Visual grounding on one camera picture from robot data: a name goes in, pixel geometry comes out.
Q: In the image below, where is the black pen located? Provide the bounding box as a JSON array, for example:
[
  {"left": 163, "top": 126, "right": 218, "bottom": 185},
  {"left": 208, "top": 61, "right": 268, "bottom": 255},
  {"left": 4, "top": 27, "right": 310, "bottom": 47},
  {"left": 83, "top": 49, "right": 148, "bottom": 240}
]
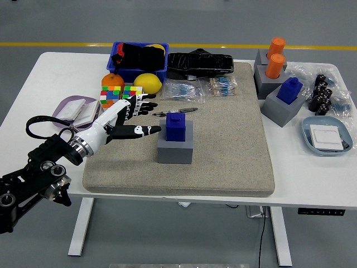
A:
[{"left": 152, "top": 107, "right": 199, "bottom": 117}]

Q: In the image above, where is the light blue tray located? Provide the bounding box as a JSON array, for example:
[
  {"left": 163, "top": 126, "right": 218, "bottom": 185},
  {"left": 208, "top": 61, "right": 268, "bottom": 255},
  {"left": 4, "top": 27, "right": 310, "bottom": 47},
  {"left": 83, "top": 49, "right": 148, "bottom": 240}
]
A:
[{"left": 301, "top": 116, "right": 354, "bottom": 156}]

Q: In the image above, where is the purple tray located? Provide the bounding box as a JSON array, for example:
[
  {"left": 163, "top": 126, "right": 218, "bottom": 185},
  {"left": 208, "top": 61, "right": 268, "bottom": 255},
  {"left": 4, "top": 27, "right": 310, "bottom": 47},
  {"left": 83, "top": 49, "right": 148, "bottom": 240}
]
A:
[{"left": 51, "top": 95, "right": 101, "bottom": 131}]

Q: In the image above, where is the grey-brown fabric mat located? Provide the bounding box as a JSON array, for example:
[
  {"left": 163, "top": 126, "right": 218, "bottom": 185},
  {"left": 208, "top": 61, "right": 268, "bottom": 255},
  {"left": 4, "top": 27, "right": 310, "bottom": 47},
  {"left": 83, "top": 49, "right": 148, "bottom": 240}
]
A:
[{"left": 82, "top": 61, "right": 276, "bottom": 198}]

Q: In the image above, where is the black table height controller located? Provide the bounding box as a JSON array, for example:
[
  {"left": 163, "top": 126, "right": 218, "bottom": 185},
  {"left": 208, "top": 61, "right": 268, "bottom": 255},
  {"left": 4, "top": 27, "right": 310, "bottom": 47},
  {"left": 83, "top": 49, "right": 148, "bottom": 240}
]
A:
[{"left": 297, "top": 207, "right": 345, "bottom": 216}]

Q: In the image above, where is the white table leg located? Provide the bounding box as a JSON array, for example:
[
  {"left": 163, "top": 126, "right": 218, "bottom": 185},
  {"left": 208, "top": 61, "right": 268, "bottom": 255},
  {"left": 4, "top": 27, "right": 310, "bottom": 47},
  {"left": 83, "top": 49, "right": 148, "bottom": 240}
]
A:
[
  {"left": 67, "top": 197, "right": 95, "bottom": 257},
  {"left": 269, "top": 206, "right": 293, "bottom": 267}
]

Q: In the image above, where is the multicolour puzzle cube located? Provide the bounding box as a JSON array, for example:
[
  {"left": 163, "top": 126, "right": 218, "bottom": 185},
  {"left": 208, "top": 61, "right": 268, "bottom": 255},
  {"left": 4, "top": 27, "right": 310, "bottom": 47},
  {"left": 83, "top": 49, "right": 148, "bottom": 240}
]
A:
[
  {"left": 121, "top": 85, "right": 144, "bottom": 101},
  {"left": 99, "top": 85, "right": 122, "bottom": 110}
]

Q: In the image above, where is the grey box under table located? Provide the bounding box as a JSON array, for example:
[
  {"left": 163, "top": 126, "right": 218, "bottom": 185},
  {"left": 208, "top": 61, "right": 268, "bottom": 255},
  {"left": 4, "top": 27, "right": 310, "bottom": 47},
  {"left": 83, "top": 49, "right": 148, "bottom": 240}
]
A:
[{"left": 245, "top": 205, "right": 270, "bottom": 218}]

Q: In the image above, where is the orange fruit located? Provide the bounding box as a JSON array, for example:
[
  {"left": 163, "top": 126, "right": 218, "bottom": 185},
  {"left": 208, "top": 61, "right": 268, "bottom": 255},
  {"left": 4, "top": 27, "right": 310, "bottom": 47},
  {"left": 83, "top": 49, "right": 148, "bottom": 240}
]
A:
[{"left": 101, "top": 73, "right": 126, "bottom": 90}]

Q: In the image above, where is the black power cable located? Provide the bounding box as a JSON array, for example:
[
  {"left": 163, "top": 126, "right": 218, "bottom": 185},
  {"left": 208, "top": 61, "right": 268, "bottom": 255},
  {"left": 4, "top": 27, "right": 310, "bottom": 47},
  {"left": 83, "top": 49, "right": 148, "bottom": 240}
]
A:
[{"left": 258, "top": 205, "right": 268, "bottom": 268}]

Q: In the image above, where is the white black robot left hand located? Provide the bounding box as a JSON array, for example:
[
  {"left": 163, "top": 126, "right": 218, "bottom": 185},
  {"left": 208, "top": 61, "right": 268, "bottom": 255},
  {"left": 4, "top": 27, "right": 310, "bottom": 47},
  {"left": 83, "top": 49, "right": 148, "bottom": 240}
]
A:
[{"left": 73, "top": 93, "right": 162, "bottom": 154}]

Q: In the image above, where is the blue square seal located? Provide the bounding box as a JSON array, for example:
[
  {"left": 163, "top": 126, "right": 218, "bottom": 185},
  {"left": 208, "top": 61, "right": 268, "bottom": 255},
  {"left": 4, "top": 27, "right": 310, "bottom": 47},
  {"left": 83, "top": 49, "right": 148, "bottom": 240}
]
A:
[
  {"left": 165, "top": 112, "right": 186, "bottom": 142},
  {"left": 276, "top": 77, "right": 303, "bottom": 106}
]

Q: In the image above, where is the grey seal holder block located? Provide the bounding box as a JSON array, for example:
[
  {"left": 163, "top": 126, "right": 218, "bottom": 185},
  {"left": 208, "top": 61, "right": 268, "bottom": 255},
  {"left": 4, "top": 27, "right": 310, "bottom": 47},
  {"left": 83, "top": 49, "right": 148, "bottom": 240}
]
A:
[
  {"left": 260, "top": 83, "right": 306, "bottom": 128},
  {"left": 253, "top": 65, "right": 286, "bottom": 100},
  {"left": 254, "top": 49, "right": 288, "bottom": 70},
  {"left": 157, "top": 119, "right": 194, "bottom": 165}
]

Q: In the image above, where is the yellow lemon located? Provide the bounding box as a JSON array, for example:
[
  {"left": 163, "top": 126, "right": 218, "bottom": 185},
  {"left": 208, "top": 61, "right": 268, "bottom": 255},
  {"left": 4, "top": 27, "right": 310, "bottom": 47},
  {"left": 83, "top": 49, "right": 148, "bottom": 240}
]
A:
[{"left": 133, "top": 73, "right": 163, "bottom": 94}]

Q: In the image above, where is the white switch panel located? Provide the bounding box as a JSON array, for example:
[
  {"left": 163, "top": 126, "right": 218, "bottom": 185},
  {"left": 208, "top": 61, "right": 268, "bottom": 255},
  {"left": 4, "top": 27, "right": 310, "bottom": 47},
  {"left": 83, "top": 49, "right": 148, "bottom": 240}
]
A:
[
  {"left": 54, "top": 98, "right": 86, "bottom": 122},
  {"left": 309, "top": 124, "right": 344, "bottom": 152},
  {"left": 74, "top": 100, "right": 101, "bottom": 125}
]

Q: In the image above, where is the black cloth bag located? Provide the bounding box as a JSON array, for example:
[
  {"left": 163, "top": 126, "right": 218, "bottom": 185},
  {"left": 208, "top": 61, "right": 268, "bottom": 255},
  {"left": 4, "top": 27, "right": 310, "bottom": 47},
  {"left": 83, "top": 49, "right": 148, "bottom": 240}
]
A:
[{"left": 111, "top": 42, "right": 166, "bottom": 70}]

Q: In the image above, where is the blue plastic bin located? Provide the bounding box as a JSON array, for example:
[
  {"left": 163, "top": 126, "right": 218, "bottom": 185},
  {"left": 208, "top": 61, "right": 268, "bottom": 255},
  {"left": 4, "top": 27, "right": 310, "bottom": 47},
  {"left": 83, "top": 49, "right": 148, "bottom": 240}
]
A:
[{"left": 106, "top": 41, "right": 170, "bottom": 84}]

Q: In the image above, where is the red strap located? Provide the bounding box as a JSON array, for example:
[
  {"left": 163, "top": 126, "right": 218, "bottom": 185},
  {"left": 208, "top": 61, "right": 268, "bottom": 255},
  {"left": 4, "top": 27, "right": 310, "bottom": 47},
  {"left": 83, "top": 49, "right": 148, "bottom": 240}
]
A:
[{"left": 115, "top": 44, "right": 124, "bottom": 66}]

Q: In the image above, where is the clear plastic bag of parts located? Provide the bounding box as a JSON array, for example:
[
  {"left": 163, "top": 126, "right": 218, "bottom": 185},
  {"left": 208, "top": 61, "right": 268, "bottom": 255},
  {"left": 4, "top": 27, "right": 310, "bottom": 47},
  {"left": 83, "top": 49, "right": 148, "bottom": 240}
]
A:
[{"left": 286, "top": 61, "right": 353, "bottom": 118}]

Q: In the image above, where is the black wrapped flat package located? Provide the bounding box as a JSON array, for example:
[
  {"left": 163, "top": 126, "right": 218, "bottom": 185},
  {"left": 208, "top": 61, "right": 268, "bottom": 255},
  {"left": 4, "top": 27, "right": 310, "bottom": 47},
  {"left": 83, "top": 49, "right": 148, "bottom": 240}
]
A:
[{"left": 166, "top": 47, "right": 234, "bottom": 80}]

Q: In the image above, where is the clear bag of taped resistors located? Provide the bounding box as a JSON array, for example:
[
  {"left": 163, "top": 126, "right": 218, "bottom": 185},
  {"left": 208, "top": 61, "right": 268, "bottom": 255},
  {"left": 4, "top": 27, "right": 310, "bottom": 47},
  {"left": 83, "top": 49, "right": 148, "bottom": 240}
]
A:
[{"left": 201, "top": 75, "right": 239, "bottom": 97}]

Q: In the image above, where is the orange cylinder seal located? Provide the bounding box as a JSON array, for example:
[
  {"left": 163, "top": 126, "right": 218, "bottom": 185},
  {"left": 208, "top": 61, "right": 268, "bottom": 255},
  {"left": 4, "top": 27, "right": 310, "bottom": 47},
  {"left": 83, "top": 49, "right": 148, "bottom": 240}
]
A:
[
  {"left": 264, "top": 53, "right": 286, "bottom": 79},
  {"left": 267, "top": 37, "right": 287, "bottom": 59}
]

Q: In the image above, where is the clear bag of blue resistors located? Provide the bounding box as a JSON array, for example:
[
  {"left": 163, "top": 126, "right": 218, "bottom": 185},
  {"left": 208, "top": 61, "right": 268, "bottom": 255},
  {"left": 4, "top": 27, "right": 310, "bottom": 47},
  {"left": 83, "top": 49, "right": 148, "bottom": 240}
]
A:
[{"left": 161, "top": 80, "right": 206, "bottom": 104}]

